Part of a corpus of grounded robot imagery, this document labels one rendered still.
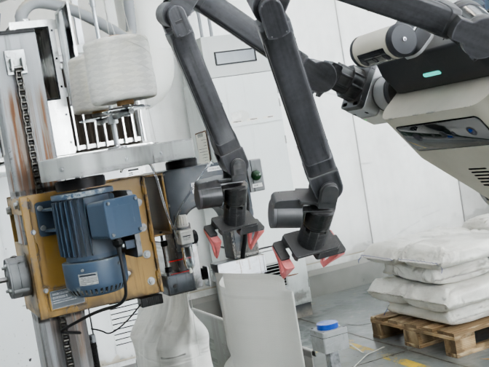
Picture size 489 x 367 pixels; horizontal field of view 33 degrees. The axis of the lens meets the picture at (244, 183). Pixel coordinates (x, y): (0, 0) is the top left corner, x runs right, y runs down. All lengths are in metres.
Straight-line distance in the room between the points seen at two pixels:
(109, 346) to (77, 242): 3.13
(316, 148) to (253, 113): 4.57
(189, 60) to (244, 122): 4.15
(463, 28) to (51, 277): 1.20
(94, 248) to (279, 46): 0.77
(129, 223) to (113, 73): 0.36
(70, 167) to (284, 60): 0.68
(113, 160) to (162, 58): 3.51
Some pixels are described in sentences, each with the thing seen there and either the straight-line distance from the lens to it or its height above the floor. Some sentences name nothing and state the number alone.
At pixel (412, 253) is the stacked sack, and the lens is 4.94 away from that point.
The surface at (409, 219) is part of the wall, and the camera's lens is 7.47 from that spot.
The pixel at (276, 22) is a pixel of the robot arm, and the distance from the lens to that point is 1.39.
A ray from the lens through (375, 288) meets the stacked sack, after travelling 5.31.
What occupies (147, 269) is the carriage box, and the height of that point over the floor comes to 1.09.
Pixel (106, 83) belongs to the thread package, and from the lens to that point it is 2.01.
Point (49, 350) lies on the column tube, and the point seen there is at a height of 0.93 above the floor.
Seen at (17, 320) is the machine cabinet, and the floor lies 0.59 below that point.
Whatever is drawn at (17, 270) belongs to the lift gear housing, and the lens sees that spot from 2.18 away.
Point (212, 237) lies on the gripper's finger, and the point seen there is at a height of 1.16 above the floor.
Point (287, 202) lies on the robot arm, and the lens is 1.59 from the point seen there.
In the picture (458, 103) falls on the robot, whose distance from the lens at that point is 1.75.
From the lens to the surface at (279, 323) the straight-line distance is 1.86.
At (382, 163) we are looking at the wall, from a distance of 7.32.
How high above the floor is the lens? 1.39
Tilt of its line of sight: 3 degrees down
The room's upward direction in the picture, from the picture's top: 9 degrees counter-clockwise
